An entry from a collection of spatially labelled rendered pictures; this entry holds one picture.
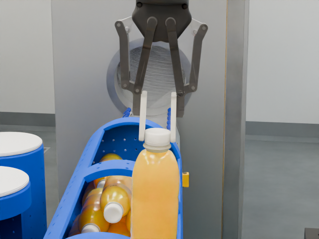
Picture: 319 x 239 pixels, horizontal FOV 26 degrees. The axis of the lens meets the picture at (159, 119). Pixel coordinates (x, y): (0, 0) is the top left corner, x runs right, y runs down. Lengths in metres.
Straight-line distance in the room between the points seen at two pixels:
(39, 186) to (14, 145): 0.17
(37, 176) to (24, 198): 0.39
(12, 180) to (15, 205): 0.10
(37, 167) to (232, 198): 0.73
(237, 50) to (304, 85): 3.81
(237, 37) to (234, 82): 0.16
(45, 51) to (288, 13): 2.23
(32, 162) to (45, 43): 4.18
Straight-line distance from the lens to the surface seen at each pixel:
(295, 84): 6.24
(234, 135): 2.53
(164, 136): 1.00
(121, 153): 1.97
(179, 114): 1.00
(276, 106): 6.28
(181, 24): 0.98
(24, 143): 2.43
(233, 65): 2.47
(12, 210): 2.00
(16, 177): 2.09
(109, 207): 1.45
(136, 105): 1.00
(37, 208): 2.45
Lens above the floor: 1.70
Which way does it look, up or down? 14 degrees down
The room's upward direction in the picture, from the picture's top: straight up
